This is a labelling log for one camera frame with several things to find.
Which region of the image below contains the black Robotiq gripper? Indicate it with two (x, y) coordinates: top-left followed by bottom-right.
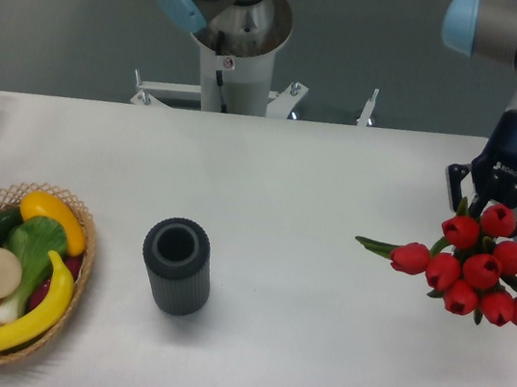
(445, 111), (517, 238)

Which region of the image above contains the red tulip bouquet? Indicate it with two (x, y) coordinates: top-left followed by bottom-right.
(356, 198), (517, 327)

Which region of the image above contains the dark grey ribbed vase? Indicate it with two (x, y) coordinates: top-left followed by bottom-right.
(142, 218), (211, 316)

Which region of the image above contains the dark red vegetable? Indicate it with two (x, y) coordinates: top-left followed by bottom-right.
(27, 256), (82, 312)

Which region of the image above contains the yellow squash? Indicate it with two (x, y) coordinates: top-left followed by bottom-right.
(19, 191), (87, 257)

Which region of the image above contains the green bok choy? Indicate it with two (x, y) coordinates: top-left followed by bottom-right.
(0, 216), (67, 326)

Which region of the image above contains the woven wicker basket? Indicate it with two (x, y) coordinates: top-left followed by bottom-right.
(0, 183), (96, 366)

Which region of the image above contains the yellow banana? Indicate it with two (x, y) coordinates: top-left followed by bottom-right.
(0, 250), (75, 352)

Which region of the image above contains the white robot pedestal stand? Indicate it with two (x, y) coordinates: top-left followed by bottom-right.
(128, 25), (385, 142)

